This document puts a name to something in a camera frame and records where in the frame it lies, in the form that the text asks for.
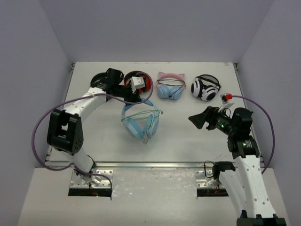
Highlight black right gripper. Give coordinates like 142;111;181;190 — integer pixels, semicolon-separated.
189;105;236;136

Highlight green headphone cable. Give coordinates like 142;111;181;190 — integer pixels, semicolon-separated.
120;109;164;145

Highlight light blue gaming headphones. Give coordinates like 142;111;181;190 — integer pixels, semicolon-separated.
121;100;163;144

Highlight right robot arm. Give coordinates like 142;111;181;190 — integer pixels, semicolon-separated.
188;106;286;226

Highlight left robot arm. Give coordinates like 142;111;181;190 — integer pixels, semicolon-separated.
47;68;163;182

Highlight red and black headphones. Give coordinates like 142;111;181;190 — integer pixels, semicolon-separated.
123;71;152;94

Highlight white black panda headphones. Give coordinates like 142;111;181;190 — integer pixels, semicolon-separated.
191;74;221;102

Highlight blue pink cat-ear headphones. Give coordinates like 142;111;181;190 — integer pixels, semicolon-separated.
156;72;186;100

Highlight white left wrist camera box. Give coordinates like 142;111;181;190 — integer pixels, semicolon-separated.
130;76;145;93

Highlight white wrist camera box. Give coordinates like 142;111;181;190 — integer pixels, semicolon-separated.
130;76;145;93
219;93;234;113

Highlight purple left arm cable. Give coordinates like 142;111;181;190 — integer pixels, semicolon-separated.
31;74;153;189

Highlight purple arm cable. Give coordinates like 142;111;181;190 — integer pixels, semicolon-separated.
231;94;276;175
31;74;153;189

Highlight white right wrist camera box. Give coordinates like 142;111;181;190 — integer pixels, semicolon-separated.
219;93;234;113

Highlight black thin base cable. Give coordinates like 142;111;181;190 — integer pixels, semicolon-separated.
203;160;221;179

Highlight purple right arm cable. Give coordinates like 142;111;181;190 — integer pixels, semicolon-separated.
231;94;276;175

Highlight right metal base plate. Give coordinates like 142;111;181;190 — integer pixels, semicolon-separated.
195;169;228;198

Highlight metal base plate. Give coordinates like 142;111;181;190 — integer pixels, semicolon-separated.
195;169;228;198
68;168;113;198

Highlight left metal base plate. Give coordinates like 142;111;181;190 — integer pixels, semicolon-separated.
68;168;113;198

